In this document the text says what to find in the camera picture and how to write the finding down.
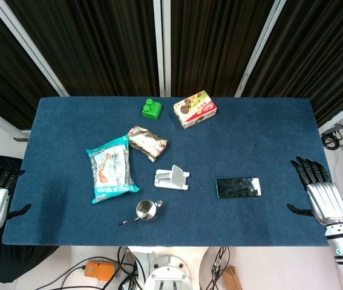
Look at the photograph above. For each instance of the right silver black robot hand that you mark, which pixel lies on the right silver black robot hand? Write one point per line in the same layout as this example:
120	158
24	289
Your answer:
327	201

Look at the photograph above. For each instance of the black smartphone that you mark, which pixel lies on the black smartphone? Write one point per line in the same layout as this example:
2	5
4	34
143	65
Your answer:
238	187

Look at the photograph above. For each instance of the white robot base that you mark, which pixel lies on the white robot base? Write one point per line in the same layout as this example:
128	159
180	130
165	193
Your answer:
167	270

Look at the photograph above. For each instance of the white phone stand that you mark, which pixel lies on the white phone stand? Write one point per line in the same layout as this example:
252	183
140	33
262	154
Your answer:
171	179

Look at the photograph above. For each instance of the brown cardboard box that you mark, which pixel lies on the brown cardboard box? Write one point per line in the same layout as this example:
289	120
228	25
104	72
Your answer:
232	278

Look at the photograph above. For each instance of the teal snack bag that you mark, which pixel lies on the teal snack bag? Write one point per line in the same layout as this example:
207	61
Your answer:
112	170

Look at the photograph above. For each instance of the orange power box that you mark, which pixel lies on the orange power box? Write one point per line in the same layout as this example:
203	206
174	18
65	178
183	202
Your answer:
99	270

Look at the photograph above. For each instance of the small steel pitcher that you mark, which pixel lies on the small steel pitcher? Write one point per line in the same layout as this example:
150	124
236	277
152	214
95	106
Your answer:
145	211

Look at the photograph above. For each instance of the blue table mat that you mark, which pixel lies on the blue table mat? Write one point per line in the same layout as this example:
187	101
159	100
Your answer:
171	169

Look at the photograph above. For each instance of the red white snack box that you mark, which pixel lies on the red white snack box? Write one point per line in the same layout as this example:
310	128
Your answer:
194	109

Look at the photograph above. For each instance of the gold foil snack bag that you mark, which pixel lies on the gold foil snack bag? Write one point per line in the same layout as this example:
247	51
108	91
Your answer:
147	142

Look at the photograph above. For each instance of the green toy block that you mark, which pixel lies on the green toy block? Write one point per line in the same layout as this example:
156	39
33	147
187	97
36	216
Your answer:
152	109

